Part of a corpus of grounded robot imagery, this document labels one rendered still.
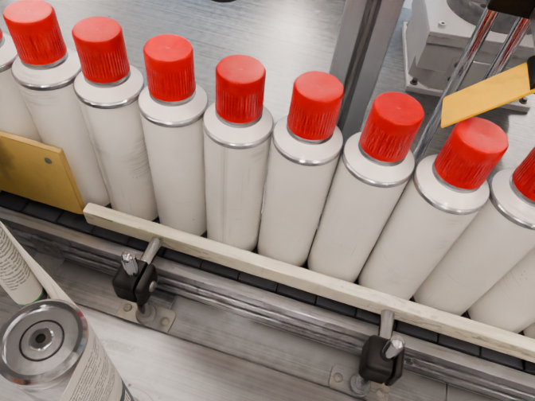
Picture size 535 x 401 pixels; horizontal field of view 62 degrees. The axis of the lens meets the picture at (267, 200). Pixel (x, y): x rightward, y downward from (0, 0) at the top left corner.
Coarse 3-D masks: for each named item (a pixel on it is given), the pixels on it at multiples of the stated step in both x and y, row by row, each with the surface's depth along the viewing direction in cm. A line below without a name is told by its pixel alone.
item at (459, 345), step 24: (48, 216) 45; (72, 216) 45; (120, 240) 44; (192, 264) 43; (216, 264) 43; (264, 288) 42; (288, 288) 42; (336, 312) 43; (360, 312) 41; (432, 336) 40; (504, 360) 40
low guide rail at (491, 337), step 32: (96, 224) 42; (128, 224) 41; (160, 224) 41; (224, 256) 40; (256, 256) 40; (320, 288) 39; (352, 288) 39; (416, 320) 38; (448, 320) 38; (512, 352) 38
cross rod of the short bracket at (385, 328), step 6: (384, 312) 38; (390, 312) 38; (384, 318) 38; (390, 318) 38; (384, 324) 37; (390, 324) 37; (378, 330) 38; (384, 330) 37; (390, 330) 37; (384, 336) 37; (390, 336) 37
